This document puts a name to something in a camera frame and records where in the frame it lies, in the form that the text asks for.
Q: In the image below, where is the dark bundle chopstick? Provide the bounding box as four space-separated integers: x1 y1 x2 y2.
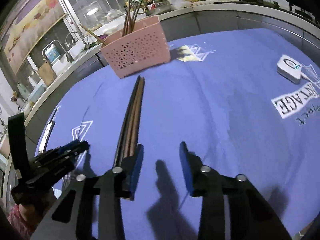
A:
113 75 140 167

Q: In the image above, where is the light brown bundle chopstick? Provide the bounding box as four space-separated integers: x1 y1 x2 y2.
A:
78 24 107 46

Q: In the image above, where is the reddish bundle chopstick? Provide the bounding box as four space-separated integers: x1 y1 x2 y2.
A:
122 2 130 36

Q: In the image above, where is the single brown wooden chopstick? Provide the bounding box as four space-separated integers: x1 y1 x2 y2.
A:
129 0 143 33

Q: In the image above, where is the chrome kitchen faucet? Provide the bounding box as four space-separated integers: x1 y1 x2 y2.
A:
42 39 74 63

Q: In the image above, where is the wooden cutting board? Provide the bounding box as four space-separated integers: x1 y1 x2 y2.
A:
38 61 57 87

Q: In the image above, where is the blue label detergent bottle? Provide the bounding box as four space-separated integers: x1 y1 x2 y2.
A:
44 44 61 64

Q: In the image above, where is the blue printed tablecloth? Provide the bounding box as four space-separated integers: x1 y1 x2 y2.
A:
35 27 320 240

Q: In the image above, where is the fruit print window blind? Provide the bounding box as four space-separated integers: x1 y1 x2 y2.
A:
1 0 65 74

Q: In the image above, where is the pink perforated utensil basket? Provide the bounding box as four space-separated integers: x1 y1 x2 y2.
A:
100 15 171 79

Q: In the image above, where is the white square hub device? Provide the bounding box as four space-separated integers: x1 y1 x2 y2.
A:
277 54 302 84

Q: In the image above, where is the white cable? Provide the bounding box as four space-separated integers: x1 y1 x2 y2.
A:
299 71 320 86

